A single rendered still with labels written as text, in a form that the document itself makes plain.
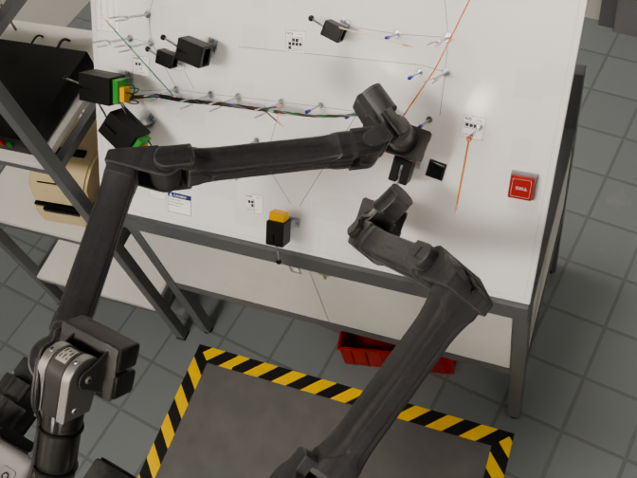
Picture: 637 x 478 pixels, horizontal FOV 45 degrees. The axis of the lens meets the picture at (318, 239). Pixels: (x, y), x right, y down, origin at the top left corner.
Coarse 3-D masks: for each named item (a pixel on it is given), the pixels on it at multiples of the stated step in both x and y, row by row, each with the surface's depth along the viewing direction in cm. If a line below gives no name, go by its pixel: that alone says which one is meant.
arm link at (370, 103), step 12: (360, 96) 149; (372, 96) 148; (384, 96) 148; (360, 108) 148; (372, 108) 148; (384, 108) 148; (396, 108) 151; (360, 120) 151; (372, 120) 147; (372, 132) 144; (384, 132) 144; (372, 144) 143
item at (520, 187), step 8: (512, 176) 163; (520, 176) 163; (528, 176) 163; (512, 184) 164; (520, 184) 163; (528, 184) 162; (512, 192) 164; (520, 192) 164; (528, 192) 163; (528, 200) 164
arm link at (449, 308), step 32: (448, 256) 110; (448, 288) 105; (480, 288) 109; (416, 320) 108; (448, 320) 105; (416, 352) 104; (384, 384) 104; (416, 384) 105; (352, 416) 105; (384, 416) 104; (320, 448) 105; (352, 448) 103
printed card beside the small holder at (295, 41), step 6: (288, 30) 175; (294, 30) 174; (288, 36) 175; (294, 36) 175; (300, 36) 174; (288, 42) 176; (294, 42) 175; (300, 42) 175; (288, 48) 176; (294, 48) 176; (300, 48) 175
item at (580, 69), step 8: (576, 64) 193; (584, 64) 193; (576, 72) 192; (584, 72) 192; (576, 80) 193; (584, 80) 197; (576, 88) 195; (576, 96) 198; (576, 104) 200; (568, 112) 204; (576, 112) 202; (568, 120) 206; (576, 120) 205
